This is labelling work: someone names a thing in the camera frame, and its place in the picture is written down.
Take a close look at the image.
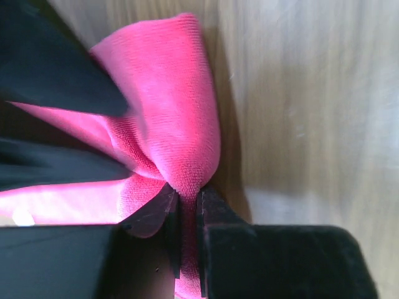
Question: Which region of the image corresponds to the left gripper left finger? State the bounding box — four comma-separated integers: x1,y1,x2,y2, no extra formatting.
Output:
1,185,180,298

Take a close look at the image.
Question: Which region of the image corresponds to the pink microfiber towel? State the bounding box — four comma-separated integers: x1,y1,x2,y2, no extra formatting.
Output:
1,13,221,298

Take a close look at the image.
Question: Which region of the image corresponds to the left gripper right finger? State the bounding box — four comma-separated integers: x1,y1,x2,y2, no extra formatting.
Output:
196,186,378,298

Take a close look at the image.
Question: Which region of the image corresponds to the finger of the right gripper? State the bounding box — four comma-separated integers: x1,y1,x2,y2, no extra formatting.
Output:
1,1,130,116
1,138,131,191

